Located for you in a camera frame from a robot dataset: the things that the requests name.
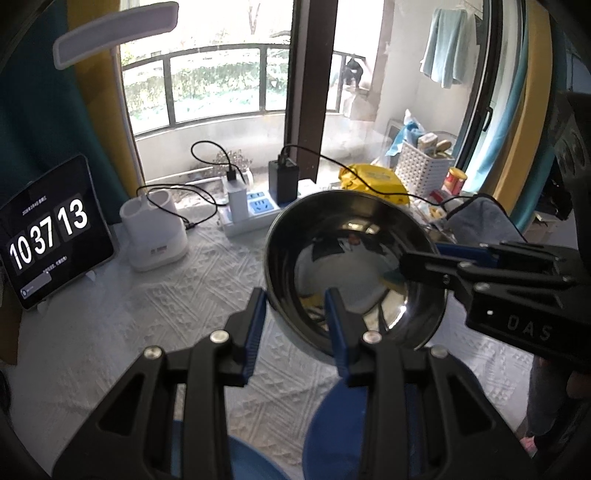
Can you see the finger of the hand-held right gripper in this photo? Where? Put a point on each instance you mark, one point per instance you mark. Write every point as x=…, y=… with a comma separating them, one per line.
x=461, y=249
x=429, y=270

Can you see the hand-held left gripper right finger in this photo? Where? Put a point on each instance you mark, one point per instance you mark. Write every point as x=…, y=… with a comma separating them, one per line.
x=336, y=341

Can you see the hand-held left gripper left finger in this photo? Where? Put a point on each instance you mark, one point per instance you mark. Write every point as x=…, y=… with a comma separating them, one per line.
x=257, y=332

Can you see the large dark blue bowl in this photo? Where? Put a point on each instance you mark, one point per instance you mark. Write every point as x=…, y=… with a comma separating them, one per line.
x=332, y=429

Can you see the pink steel-lined bowl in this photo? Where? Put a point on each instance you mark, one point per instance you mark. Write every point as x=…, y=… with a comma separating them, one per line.
x=323, y=249

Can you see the large blue plate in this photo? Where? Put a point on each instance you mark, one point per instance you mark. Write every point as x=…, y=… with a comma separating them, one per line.
x=244, y=461

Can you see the grey cloth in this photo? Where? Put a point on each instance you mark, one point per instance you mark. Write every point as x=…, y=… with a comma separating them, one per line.
x=485, y=217

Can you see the red can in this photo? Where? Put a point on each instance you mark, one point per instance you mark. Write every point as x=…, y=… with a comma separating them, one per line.
x=455, y=180

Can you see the white woven basket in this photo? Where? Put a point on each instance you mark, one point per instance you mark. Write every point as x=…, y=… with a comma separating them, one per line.
x=415, y=166

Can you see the yellow bag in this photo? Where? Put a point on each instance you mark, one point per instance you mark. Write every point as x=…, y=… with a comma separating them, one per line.
x=374, y=177

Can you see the teal curtain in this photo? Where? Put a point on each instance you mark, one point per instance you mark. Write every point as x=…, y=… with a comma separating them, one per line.
x=37, y=115
x=540, y=175

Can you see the white textured tablecloth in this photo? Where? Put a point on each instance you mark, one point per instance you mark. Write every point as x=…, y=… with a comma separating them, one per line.
x=138, y=323

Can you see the white power strip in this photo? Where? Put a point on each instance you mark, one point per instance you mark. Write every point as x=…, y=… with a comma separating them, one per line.
x=258, y=207

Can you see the blue plastic bag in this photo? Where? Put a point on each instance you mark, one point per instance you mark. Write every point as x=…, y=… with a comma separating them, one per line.
x=406, y=134

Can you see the white charger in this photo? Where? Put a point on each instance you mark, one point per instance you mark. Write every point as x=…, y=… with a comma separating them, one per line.
x=235, y=198

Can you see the white desk lamp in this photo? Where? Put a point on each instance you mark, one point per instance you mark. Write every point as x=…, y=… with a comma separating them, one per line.
x=152, y=240

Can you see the yellow curtain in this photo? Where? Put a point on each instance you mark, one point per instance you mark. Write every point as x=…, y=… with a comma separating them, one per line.
x=526, y=115
x=106, y=138

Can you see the light blue hanging towel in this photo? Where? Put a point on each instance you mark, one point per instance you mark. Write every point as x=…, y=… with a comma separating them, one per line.
x=443, y=46

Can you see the tablet with clock display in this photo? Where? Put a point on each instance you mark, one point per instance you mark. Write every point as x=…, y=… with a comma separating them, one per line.
x=51, y=230

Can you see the brown window post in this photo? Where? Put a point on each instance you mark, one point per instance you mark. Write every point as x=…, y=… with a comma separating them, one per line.
x=314, y=92

